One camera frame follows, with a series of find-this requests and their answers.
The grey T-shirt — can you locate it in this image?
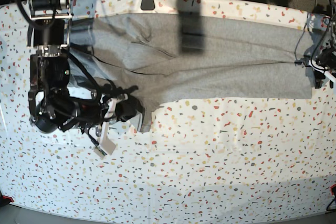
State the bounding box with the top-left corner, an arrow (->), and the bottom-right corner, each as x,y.
70,14 -> 312,132

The black camera mount foot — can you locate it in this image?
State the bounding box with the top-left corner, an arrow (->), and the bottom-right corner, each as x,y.
140,0 -> 155,11

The red clamp right corner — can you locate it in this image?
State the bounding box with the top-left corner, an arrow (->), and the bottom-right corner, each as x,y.
329,184 -> 336,198

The red clamp corner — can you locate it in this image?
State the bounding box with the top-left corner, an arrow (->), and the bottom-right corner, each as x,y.
0,195 -> 14,207
329,184 -> 336,198

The red clamp left corner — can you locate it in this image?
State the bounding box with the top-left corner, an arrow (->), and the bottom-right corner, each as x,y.
0,195 -> 14,207

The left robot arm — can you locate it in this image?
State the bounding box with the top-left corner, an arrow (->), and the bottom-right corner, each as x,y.
295,0 -> 335,90

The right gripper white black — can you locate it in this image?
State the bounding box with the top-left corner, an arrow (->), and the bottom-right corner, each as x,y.
79,94 -> 143,159

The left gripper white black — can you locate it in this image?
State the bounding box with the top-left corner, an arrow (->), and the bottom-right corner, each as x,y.
295,48 -> 335,89

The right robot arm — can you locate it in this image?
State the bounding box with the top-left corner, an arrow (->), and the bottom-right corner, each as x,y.
14,0 -> 139,157

